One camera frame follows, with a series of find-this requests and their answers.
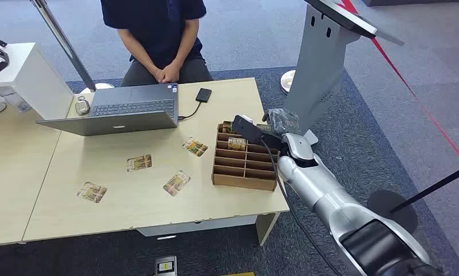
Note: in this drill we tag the red barrier belt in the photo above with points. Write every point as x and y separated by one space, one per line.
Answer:
408 85

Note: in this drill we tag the person's right forearm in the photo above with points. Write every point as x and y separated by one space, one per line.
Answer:
136 49

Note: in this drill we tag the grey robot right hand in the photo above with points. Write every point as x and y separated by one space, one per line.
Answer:
284 121

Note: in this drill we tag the black kiosk screen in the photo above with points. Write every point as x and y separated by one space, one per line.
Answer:
344 17

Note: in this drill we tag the person's left forearm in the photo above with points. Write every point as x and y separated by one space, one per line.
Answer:
187 42

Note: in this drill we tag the black barrier pole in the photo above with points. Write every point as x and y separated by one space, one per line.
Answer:
435 186

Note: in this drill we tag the yellow floor strip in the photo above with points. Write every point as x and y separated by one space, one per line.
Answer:
237 274

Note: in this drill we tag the person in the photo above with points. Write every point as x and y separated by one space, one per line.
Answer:
157 34

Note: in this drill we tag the person's right hand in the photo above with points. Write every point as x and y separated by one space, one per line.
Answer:
160 75

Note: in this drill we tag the silver barrier pole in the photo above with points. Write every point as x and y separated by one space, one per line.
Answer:
63 43

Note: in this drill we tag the cardboard compartment organizer box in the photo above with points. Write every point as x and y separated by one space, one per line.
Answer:
244 179

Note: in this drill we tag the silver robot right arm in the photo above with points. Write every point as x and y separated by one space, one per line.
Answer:
340 205

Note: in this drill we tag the grey kiosk stand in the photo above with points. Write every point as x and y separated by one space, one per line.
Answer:
319 72

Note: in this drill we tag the black round pole base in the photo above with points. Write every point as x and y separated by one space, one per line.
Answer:
383 202

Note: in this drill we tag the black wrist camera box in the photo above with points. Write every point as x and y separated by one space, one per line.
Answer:
249 130

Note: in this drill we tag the white desk drawer unit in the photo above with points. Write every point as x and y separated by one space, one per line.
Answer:
191 227

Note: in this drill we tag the grey open laptop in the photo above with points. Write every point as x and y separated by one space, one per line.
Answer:
115 123

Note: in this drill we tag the hotel card with white lettering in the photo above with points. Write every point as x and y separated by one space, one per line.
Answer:
237 144

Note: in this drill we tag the white round kiosk base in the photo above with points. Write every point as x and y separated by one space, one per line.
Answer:
287 81

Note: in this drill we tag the white cabinet box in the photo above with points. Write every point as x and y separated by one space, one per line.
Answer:
35 80

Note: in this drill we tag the person's left hand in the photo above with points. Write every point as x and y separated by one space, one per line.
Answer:
173 73

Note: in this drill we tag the grey floor device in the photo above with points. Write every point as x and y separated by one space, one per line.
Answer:
165 266

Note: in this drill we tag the silver round pole base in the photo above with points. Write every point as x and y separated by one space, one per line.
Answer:
103 87

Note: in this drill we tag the black external drive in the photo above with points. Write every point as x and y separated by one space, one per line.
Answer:
203 95

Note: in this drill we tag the light wood desk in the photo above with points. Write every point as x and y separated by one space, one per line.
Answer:
12 183
138 213

